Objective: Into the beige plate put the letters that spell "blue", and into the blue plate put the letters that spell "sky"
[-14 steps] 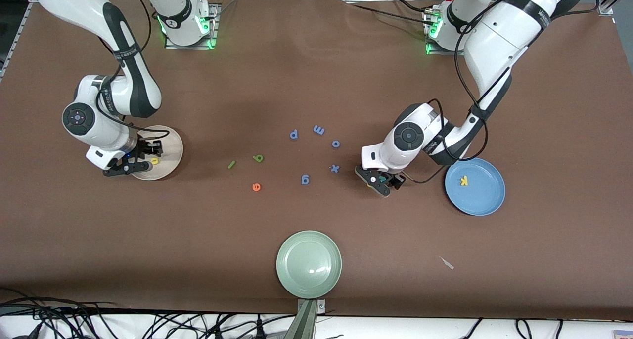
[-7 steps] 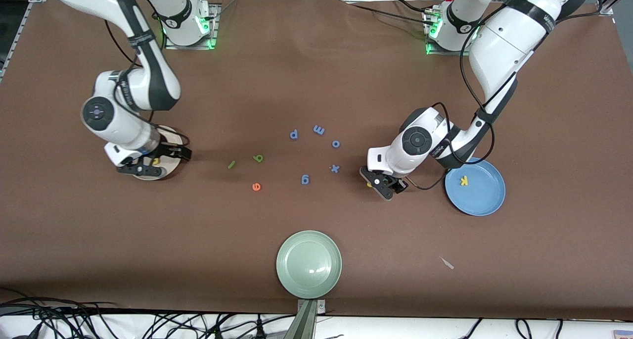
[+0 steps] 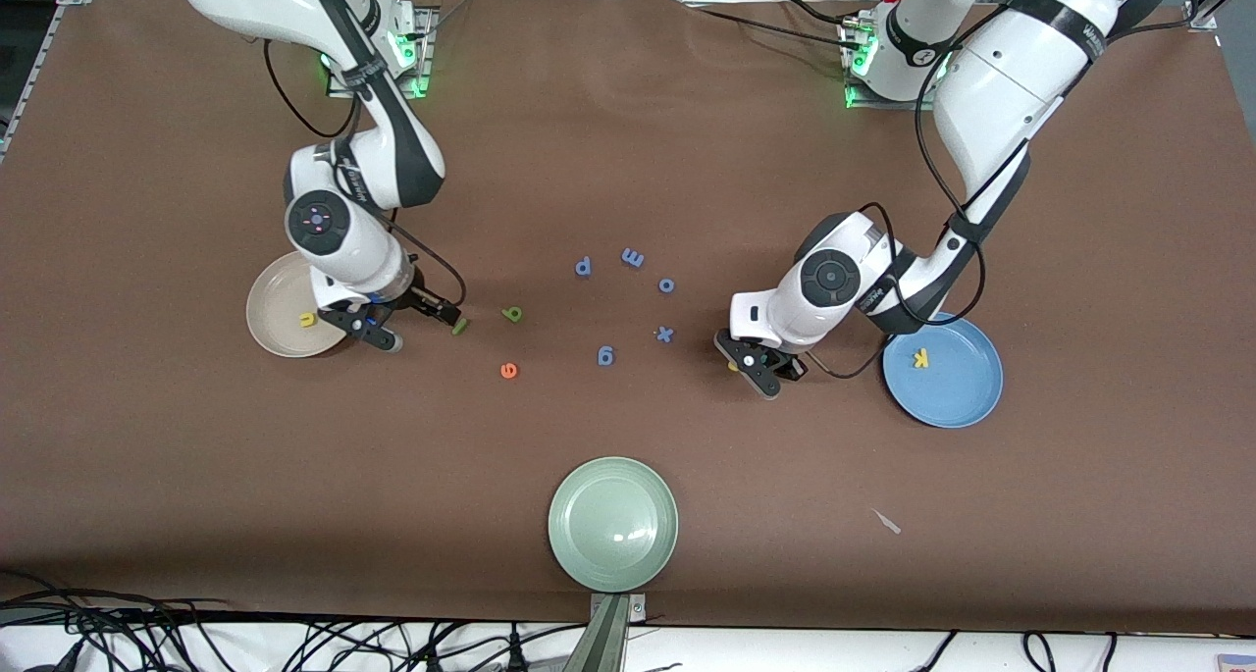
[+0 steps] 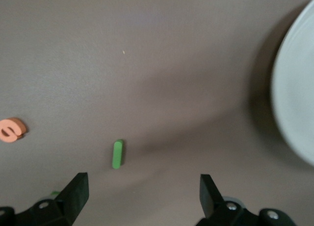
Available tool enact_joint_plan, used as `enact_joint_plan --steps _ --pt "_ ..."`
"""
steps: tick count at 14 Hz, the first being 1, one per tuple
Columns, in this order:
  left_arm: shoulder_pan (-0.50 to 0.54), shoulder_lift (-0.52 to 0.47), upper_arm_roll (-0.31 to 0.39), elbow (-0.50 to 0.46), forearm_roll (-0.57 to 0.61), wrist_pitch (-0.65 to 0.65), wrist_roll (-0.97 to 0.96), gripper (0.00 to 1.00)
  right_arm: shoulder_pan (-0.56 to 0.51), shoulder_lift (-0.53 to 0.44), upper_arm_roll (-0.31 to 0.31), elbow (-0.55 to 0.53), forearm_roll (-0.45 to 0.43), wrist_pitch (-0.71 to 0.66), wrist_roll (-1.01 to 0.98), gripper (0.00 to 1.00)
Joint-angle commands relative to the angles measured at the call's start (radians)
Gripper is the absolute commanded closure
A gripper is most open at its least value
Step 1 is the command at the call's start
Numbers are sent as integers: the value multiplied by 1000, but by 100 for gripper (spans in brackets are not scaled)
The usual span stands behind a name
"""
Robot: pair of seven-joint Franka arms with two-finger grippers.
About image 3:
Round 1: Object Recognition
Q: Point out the beige brown plate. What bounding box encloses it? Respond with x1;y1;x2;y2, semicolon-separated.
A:
245;250;350;359

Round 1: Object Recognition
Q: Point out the blue plate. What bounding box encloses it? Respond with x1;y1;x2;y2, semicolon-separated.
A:
881;311;1004;430

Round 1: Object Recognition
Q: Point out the brown table cover sheet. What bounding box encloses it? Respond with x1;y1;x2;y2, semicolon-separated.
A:
0;0;1256;636

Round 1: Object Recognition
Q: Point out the green plate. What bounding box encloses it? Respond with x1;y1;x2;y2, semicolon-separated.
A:
548;456;680;594

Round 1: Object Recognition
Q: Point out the aluminium table edge profile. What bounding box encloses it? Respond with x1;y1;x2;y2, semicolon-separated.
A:
0;0;99;158

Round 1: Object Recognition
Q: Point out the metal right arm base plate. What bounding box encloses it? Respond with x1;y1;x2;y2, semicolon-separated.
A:
326;5;439;99

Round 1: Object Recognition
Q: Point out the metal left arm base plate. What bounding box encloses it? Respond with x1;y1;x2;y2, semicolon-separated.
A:
840;10;949;112

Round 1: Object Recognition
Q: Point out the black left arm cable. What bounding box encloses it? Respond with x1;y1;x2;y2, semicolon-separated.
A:
805;0;1193;381

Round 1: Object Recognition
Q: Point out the grey metal camera post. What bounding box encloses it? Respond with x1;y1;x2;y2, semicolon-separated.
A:
564;592;651;672

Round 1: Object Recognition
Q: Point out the black cable on table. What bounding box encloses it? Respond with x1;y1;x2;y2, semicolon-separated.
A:
682;0;864;55

